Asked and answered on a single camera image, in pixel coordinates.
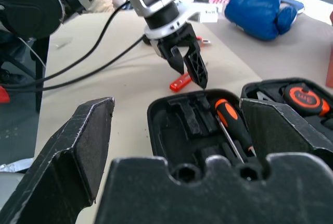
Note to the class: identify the orange utility knife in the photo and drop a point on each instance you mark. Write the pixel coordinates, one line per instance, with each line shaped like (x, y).
(178, 84)

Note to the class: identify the black plastic tool case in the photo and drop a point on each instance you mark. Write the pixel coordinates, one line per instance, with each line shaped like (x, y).
(177, 135)

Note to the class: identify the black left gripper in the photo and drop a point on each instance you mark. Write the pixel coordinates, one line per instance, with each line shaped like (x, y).
(182, 40)

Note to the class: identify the blue boxing glove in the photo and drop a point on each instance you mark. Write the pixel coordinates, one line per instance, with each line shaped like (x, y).
(255, 10)

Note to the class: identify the orange black screwdriver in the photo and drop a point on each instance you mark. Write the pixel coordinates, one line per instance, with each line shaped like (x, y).
(229, 114)

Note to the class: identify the crumpled silver foil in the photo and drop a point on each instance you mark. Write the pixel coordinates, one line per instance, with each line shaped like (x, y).
(15, 166)

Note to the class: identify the red plastic object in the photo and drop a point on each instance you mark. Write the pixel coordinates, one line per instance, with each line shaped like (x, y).
(4, 95)

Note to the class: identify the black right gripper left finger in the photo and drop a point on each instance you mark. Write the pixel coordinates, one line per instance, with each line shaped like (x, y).
(62, 161)

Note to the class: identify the black table leg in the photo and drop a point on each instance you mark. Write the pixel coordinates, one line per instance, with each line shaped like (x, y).
(41, 57)

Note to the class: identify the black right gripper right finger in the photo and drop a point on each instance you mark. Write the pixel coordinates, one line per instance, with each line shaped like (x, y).
(283, 132)

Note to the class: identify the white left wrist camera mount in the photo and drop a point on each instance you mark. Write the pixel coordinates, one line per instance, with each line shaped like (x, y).
(200, 10)

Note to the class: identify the orange black tape measure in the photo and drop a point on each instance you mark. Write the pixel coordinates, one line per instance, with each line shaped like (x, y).
(304, 96)

